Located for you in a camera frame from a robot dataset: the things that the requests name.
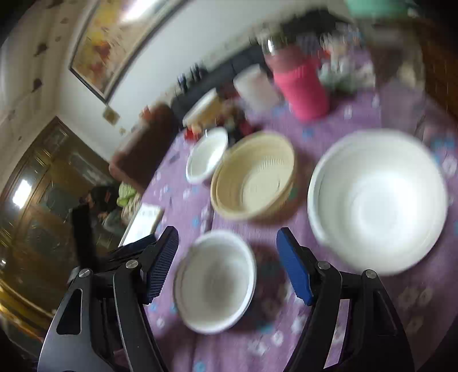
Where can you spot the brown armchair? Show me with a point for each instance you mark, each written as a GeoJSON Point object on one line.
{"type": "Point", "coordinates": [138, 157]}

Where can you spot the pink knitted jar cover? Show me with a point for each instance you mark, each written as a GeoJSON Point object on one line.
{"type": "Point", "coordinates": [295, 74]}

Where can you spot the stacked plates in rack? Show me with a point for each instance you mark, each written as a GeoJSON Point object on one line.
{"type": "Point", "coordinates": [205, 111]}

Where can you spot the dark wooden cabinet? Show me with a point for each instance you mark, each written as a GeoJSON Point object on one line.
{"type": "Point", "coordinates": [37, 246]}

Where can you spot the seated person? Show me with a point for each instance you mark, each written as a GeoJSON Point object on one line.
{"type": "Point", "coordinates": [104, 211]}

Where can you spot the beige ribbed plastic bowl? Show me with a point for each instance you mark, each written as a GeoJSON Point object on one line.
{"type": "Point", "coordinates": [255, 177]}

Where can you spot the large white paper bowl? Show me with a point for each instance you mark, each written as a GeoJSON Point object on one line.
{"type": "Point", "coordinates": [378, 200]}

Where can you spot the framed wall painting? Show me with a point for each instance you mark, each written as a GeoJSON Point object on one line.
{"type": "Point", "coordinates": [112, 36]}

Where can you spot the white plastic tub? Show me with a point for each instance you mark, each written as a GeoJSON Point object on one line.
{"type": "Point", "coordinates": [255, 88]}

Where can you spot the white paper booklet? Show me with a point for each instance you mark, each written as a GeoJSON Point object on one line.
{"type": "Point", "coordinates": [144, 223]}

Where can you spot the white shallow paper plate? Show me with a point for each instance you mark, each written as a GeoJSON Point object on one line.
{"type": "Point", "coordinates": [206, 156]}

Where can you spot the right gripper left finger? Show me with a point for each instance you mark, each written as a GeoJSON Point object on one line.
{"type": "Point", "coordinates": [158, 258]}

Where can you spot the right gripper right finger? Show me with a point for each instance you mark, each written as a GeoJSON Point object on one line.
{"type": "Point", "coordinates": [294, 260]}

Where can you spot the small white paper bowl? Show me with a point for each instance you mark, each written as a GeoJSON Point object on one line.
{"type": "Point", "coordinates": [215, 282]}

